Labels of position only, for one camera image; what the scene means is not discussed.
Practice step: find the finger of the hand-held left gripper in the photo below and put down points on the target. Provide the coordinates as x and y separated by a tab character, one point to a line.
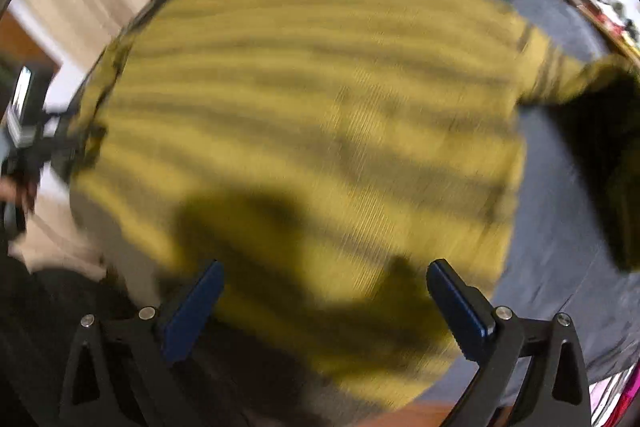
70	139

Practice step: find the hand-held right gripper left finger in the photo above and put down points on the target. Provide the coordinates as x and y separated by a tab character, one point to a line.
192	307

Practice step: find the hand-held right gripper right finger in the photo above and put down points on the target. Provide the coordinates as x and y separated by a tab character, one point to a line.
457	312

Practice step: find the yellow striped knit sweater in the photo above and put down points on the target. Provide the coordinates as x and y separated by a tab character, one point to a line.
310	107

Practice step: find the person's left hand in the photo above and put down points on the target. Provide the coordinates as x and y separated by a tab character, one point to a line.
12	193

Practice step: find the black bed sheet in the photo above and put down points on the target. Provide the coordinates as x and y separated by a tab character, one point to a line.
550	232

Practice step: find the pink patterned cloth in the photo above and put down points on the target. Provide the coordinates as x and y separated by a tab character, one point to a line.
625	394

